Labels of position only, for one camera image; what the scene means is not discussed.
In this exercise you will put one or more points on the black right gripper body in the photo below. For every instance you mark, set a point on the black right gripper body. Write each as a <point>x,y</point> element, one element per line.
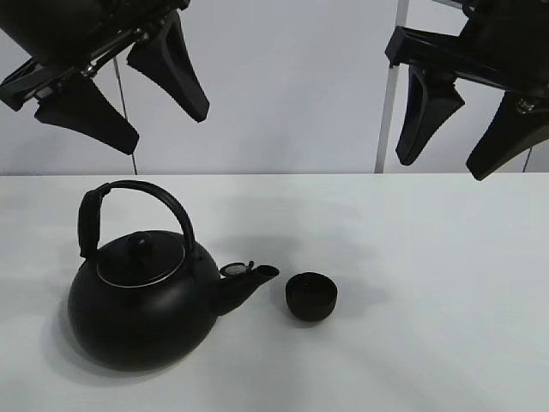
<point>504,44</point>

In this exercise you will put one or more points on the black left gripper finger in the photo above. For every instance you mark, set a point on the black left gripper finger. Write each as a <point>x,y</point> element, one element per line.
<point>163,58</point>
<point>80,106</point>

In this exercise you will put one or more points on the white vertical frame post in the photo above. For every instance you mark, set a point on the white vertical frame post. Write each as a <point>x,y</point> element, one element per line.
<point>389,97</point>

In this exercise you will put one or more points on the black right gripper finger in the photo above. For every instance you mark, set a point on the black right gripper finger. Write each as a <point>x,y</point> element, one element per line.
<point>431,100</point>
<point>520,123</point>

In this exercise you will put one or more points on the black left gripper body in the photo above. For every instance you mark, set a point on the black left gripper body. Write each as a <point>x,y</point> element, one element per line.
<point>69,32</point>

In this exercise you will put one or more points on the small black teacup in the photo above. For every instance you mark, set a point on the small black teacup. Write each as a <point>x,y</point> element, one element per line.
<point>311,296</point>

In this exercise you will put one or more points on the black metal teapot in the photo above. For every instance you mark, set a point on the black metal teapot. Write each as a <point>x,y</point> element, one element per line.
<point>149,298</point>

